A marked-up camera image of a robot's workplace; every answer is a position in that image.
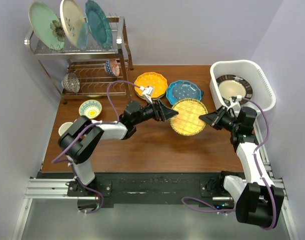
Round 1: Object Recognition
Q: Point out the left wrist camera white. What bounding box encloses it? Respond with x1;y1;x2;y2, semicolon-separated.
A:
139;86;154;104

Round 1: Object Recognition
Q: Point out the metal dish rack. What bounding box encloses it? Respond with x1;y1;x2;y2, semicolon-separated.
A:
24;16;134;100

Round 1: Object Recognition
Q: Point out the cream ceramic mug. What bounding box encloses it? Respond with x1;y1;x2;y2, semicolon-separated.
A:
58;122;73;136

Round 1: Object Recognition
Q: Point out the black rimmed cream plate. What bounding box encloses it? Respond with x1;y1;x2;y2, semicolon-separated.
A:
216;74;253;106

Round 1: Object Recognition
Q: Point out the grey patterned bowl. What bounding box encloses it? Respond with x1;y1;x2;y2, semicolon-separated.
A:
61;72;80;93

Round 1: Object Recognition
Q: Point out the yellow blue patterned bowl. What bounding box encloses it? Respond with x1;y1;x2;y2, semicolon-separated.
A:
78;99;102;120

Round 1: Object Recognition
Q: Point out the blue orange patterned bowl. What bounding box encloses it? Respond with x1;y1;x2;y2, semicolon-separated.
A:
104;58;120;77

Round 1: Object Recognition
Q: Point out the yellow woven pattern plate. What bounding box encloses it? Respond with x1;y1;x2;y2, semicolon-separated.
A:
169;98;208;136

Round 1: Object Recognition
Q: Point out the mint green flower plate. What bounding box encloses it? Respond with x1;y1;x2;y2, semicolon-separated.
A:
28;1;65;51

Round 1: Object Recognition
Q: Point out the white plastic bin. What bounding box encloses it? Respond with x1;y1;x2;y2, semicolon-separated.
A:
209;59;277;118

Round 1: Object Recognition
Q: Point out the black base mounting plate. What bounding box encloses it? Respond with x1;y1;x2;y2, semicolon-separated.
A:
67;171;246;210

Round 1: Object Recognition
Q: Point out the cream floral plate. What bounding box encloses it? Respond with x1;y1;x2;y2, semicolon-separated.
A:
59;0;86;49

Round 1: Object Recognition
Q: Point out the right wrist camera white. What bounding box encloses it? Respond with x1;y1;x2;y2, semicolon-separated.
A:
228;95;243;111

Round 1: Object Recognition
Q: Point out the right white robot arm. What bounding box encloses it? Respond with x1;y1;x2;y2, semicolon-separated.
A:
199;106;285;230

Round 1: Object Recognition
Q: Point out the orange dotted plate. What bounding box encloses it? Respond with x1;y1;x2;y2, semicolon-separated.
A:
134;72;168;99

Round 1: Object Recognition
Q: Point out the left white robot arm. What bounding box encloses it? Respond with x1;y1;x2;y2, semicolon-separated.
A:
58;100;179;196

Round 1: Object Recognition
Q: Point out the dark blue scalloped plate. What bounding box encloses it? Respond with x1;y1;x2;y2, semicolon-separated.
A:
199;90;204;101

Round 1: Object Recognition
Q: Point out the bright blue dotted plate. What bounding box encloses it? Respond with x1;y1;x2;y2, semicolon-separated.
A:
166;80;201;106

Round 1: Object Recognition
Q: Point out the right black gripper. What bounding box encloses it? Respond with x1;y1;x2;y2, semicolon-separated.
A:
199;105;240;133

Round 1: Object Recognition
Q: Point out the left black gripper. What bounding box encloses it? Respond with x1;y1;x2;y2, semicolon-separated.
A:
133;98;178;126

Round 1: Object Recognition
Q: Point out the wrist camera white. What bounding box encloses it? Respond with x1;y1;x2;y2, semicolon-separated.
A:
139;86;154;104
228;95;243;111

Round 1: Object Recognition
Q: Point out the teal scalloped plate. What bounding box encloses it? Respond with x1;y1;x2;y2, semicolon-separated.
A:
85;0;113;50

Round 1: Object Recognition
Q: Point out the small light blue plate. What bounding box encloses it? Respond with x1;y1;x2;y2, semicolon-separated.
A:
76;22;89;50

